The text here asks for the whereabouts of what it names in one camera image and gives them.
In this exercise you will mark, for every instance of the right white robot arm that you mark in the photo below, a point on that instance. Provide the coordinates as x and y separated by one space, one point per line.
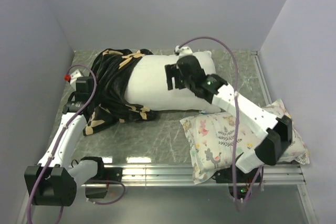
275 133

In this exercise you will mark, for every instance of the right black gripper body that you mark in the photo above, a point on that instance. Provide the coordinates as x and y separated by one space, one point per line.
191 84

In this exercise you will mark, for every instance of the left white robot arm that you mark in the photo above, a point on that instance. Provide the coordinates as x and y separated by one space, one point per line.
51 182

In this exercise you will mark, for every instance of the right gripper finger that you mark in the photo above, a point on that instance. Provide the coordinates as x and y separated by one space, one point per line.
182 82
172 76

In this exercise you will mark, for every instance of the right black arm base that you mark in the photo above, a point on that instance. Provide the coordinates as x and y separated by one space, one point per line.
224 176

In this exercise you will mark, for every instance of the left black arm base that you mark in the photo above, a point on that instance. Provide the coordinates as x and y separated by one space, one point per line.
97 187

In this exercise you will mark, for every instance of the white pillow insert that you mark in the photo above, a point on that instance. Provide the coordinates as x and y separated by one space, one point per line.
147 87

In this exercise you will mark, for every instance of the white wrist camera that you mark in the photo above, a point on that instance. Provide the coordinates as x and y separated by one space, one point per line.
182 51
72 77

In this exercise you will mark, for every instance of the animal print white pillow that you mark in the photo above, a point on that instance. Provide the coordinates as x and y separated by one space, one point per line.
211 138

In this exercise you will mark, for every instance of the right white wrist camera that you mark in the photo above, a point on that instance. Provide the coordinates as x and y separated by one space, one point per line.
182 51

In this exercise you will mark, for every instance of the aluminium mounting rail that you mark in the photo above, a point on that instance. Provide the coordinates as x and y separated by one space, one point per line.
170 175

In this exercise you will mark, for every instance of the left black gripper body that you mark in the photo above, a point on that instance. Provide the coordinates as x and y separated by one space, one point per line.
96 98

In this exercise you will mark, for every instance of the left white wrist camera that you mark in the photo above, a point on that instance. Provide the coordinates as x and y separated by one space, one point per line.
72 77

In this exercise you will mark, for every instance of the black floral plush pillowcase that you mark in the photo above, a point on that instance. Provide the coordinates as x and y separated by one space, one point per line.
113 69

